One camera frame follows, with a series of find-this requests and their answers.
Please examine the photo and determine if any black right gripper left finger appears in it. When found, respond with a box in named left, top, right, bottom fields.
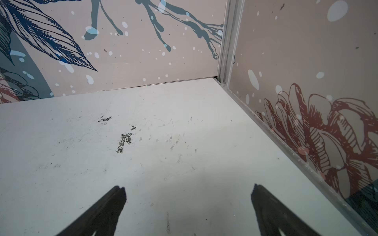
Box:
left=58, top=186, right=127, bottom=236

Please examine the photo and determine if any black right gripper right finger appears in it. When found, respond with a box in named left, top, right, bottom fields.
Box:
left=251, top=184, right=320, bottom=236

